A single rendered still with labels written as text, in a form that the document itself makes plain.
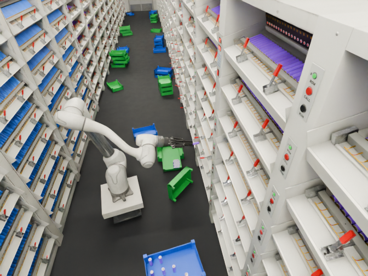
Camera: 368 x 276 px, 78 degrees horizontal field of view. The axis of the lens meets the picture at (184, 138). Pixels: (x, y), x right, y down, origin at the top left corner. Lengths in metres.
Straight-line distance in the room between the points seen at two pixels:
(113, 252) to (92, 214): 0.45
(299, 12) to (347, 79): 0.18
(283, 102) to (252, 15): 0.54
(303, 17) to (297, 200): 0.45
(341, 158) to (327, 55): 0.21
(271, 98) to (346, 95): 0.25
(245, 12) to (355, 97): 0.70
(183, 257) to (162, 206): 0.86
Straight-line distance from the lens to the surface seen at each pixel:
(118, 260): 2.11
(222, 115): 1.32
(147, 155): 1.64
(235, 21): 1.14
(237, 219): 1.34
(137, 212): 2.24
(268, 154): 0.83
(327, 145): 0.60
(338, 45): 0.51
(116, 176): 1.91
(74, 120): 1.68
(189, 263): 1.49
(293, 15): 0.63
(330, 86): 0.52
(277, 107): 0.71
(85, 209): 2.46
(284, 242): 0.87
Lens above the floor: 1.86
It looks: 39 degrees down
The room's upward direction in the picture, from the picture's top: 3 degrees counter-clockwise
